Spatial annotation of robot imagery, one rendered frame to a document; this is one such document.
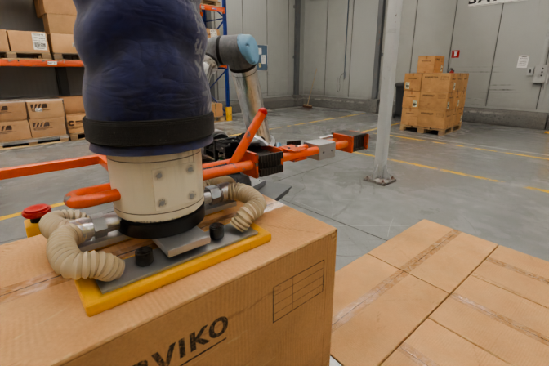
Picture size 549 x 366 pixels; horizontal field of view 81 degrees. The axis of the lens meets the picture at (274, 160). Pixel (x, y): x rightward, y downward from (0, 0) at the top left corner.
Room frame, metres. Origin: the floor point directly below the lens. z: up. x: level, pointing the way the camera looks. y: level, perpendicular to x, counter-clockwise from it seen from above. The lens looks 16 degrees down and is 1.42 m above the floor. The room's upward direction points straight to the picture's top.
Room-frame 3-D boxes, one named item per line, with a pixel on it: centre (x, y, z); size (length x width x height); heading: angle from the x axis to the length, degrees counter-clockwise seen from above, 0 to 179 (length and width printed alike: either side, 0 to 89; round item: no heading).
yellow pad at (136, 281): (0.53, 0.17, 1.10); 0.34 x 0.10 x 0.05; 130
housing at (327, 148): (0.90, -0.13, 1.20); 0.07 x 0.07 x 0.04; 40
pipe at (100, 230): (0.60, 0.23, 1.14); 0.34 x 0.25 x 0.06; 130
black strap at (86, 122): (0.60, 0.23, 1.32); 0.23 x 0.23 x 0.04
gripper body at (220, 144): (0.87, 0.13, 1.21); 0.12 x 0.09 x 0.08; 40
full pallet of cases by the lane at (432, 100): (7.88, -3.84, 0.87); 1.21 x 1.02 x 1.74; 134
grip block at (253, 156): (0.76, 0.04, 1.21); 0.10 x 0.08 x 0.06; 40
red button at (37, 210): (0.86, 0.68, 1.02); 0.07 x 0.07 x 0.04
